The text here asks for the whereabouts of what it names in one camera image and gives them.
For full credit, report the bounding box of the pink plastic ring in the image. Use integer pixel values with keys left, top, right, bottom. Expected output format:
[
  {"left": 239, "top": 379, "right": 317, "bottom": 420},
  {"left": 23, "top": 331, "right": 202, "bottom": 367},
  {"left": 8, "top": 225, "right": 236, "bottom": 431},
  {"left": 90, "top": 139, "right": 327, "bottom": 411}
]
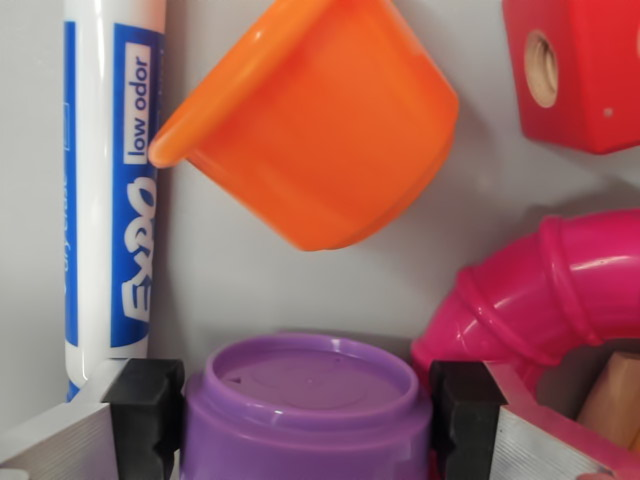
[{"left": 410, "top": 208, "right": 640, "bottom": 480}]

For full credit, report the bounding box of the purple plastic cup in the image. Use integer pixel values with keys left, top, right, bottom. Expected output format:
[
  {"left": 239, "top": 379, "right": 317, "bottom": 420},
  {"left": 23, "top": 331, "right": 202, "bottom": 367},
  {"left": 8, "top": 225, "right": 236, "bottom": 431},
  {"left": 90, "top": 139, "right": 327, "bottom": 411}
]
[{"left": 177, "top": 333, "right": 434, "bottom": 480}]

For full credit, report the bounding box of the wooden peg inside ring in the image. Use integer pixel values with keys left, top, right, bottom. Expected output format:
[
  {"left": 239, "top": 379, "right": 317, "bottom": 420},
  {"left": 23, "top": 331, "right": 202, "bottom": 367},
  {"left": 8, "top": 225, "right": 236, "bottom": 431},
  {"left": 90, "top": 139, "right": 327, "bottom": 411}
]
[{"left": 574, "top": 349, "right": 640, "bottom": 452}]

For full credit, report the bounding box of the blue Expo dry erase marker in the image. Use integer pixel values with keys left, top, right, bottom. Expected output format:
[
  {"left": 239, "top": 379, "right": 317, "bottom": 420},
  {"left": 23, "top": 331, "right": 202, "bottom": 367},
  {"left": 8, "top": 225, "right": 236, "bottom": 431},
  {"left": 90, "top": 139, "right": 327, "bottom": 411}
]
[{"left": 62, "top": 0, "right": 169, "bottom": 404}]

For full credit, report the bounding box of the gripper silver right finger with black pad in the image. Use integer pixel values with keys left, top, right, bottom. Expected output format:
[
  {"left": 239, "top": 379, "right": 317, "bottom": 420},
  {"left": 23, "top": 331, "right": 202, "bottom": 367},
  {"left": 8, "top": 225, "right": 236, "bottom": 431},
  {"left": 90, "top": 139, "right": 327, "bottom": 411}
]
[{"left": 428, "top": 359, "right": 617, "bottom": 480}]

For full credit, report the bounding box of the red wooden block with hole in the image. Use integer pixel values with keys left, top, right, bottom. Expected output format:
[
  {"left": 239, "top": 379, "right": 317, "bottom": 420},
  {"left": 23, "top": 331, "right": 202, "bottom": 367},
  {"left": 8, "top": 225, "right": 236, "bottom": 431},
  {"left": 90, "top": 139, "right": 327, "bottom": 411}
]
[{"left": 502, "top": 0, "right": 640, "bottom": 157}]

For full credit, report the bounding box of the orange plastic cup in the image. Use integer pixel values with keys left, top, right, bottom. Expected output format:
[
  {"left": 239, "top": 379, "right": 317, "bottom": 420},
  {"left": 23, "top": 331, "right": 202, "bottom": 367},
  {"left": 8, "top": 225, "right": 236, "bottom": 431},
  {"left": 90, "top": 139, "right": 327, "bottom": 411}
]
[{"left": 147, "top": 0, "right": 461, "bottom": 253}]

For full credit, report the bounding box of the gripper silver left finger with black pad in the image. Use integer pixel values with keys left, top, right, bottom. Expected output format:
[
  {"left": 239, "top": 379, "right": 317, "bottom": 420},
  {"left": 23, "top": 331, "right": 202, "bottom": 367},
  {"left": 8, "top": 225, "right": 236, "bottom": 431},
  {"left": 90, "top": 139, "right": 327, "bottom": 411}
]
[{"left": 0, "top": 357, "right": 187, "bottom": 480}]

